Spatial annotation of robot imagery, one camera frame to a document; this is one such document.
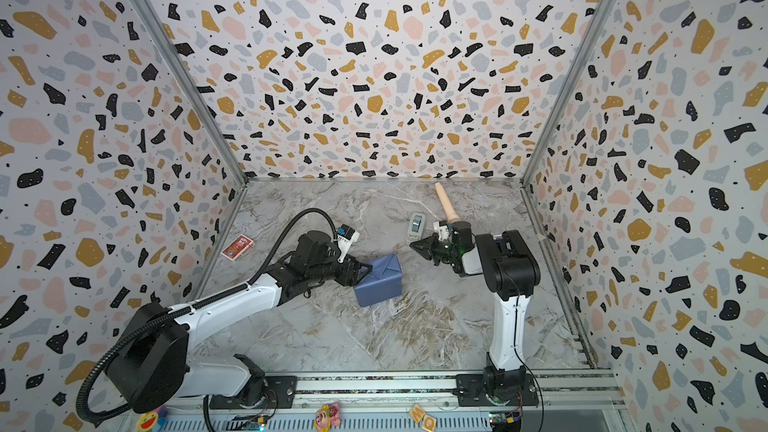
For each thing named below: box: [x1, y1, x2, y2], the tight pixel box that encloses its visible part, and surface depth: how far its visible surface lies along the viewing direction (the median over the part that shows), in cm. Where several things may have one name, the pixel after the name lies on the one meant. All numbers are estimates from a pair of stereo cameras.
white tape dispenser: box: [406, 212, 426, 245], surface depth 105 cm
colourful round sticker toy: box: [136, 406, 168, 432], surface depth 70 cm
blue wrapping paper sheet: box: [353, 253, 403, 307], surface depth 83 cm
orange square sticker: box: [409, 403, 437, 432], surface depth 71 cm
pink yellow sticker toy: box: [314, 402, 342, 432], surface depth 70 cm
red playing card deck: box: [220, 234, 255, 261], surface depth 102 cm
